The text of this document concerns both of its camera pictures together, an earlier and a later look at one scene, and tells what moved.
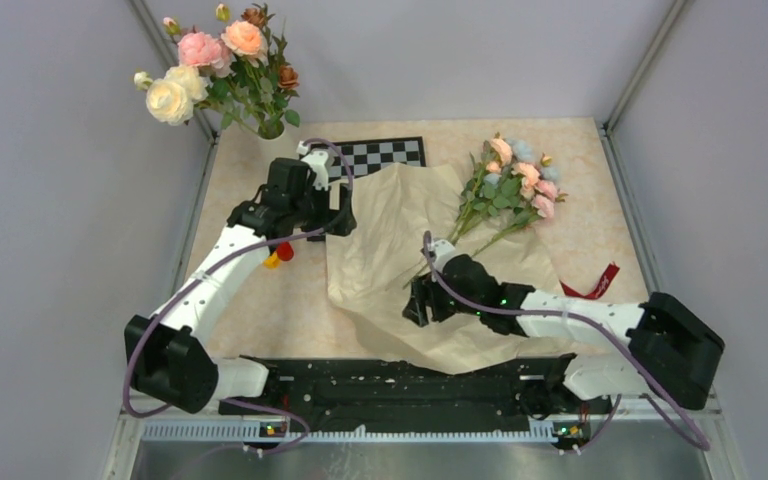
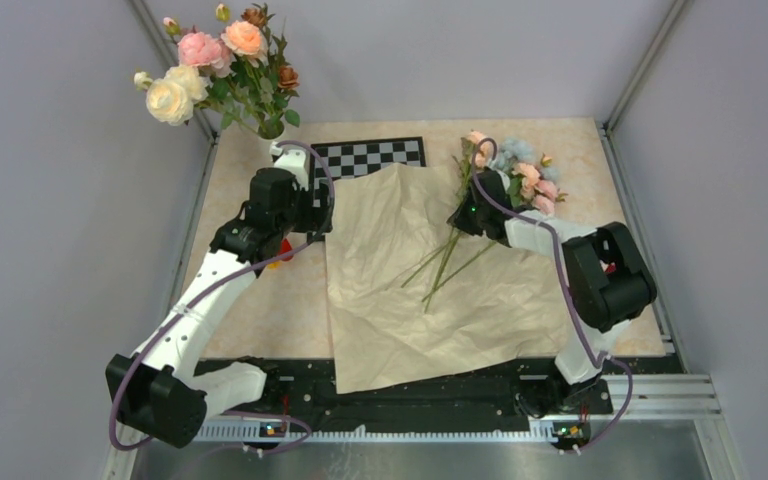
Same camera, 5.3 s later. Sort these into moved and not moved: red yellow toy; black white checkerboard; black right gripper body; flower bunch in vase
Moved: black right gripper body
Not moved: black white checkerboard; flower bunch in vase; red yellow toy
